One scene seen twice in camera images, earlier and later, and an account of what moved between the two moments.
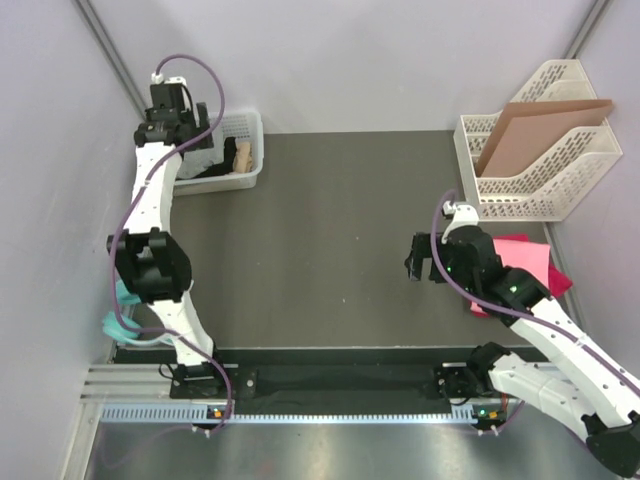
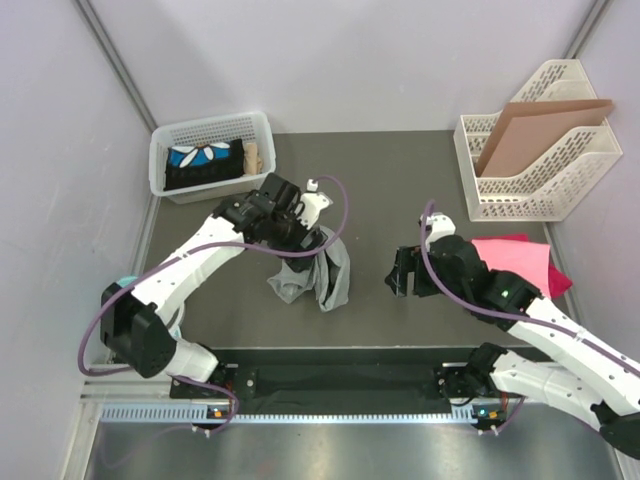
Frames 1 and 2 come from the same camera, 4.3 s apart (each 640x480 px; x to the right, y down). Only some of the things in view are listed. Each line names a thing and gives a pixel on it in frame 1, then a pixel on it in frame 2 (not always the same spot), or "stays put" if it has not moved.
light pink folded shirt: (531, 256) stays put
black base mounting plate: (328, 377) stays put
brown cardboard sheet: (523, 131) stays put
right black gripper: (419, 251) → (405, 261)
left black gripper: (201, 124) → (302, 233)
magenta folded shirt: (558, 285) stays put
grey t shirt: (193, 162) → (329, 276)
